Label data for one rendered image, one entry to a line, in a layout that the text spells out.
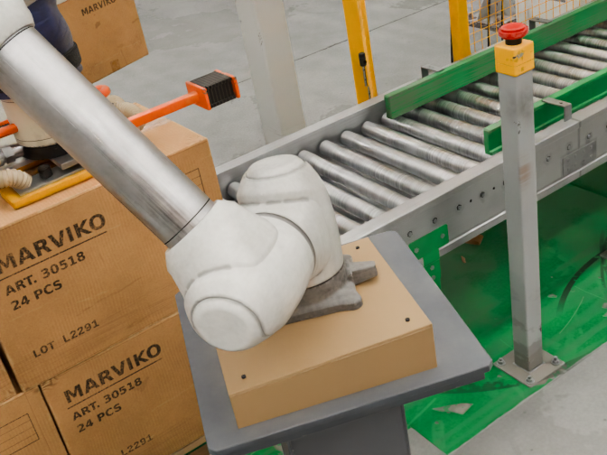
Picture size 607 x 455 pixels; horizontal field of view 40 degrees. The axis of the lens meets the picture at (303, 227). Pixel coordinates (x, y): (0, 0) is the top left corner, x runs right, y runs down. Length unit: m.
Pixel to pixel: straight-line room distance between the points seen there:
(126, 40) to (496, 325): 2.01
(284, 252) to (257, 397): 0.25
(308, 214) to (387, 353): 0.26
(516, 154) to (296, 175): 0.90
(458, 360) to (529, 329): 1.02
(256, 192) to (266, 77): 2.05
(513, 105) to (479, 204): 0.40
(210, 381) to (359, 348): 0.30
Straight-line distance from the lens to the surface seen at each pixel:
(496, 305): 2.84
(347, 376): 1.41
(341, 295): 1.49
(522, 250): 2.32
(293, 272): 1.28
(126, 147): 1.26
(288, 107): 3.48
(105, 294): 1.99
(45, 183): 1.91
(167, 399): 2.22
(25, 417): 2.08
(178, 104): 1.83
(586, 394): 2.52
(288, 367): 1.38
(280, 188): 1.38
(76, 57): 1.93
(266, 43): 3.37
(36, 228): 1.87
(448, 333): 1.53
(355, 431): 1.63
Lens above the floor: 1.70
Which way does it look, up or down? 30 degrees down
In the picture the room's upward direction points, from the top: 11 degrees counter-clockwise
